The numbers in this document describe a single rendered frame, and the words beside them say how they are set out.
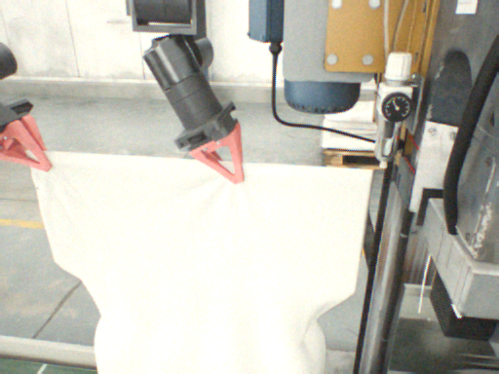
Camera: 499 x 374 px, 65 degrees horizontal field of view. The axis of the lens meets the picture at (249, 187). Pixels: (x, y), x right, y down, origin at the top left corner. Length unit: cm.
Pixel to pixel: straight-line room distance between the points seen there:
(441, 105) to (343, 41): 21
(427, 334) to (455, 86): 60
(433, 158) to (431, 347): 56
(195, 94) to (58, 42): 608
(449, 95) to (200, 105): 31
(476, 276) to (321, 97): 45
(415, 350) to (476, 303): 62
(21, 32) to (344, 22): 634
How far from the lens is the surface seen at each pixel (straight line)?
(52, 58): 666
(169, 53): 50
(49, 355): 132
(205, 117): 50
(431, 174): 57
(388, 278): 104
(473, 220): 41
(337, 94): 76
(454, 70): 55
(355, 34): 70
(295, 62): 71
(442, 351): 105
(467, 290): 42
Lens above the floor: 128
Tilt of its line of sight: 25 degrees down
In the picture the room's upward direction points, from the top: straight up
